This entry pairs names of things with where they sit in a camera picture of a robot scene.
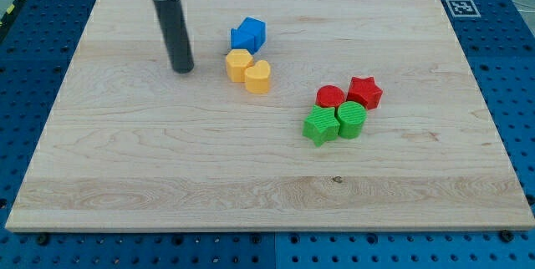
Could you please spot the white fiducial marker tag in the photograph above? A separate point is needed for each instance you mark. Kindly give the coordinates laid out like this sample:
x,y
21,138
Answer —
x,y
463,8

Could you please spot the yellow hexagon block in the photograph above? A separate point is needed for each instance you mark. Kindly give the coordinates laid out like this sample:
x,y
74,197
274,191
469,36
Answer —
x,y
237,61

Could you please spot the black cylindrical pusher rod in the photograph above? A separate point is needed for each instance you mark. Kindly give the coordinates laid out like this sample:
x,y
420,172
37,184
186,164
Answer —
x,y
174,31

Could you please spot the green star block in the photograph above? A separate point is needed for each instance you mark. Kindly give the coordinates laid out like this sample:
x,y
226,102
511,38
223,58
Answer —
x,y
321,125

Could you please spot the green cylinder block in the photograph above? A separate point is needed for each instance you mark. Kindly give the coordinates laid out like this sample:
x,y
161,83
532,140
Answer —
x,y
351,116

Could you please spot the blue arrow block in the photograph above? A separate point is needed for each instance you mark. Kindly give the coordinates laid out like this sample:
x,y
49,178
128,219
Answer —
x,y
250,35

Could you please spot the red cylinder block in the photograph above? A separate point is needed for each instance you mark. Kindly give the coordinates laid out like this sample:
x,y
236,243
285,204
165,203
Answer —
x,y
329,96

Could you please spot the red star block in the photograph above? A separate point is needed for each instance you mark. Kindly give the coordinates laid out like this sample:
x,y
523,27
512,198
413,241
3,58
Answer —
x,y
365,92

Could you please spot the yellow heart block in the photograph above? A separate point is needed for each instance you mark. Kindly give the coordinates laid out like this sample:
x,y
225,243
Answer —
x,y
257,77

